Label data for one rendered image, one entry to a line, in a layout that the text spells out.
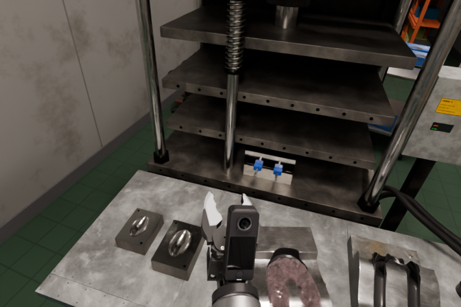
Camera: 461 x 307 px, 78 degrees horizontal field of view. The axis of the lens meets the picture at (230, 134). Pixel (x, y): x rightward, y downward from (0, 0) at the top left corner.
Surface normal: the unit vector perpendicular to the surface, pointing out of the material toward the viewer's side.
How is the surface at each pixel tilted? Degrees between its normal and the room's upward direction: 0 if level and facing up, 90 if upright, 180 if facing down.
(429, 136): 90
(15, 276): 0
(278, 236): 0
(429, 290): 25
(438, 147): 90
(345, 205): 0
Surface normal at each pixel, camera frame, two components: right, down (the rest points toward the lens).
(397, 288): -0.09, -0.47
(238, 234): 0.16, 0.11
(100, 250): 0.04, -0.83
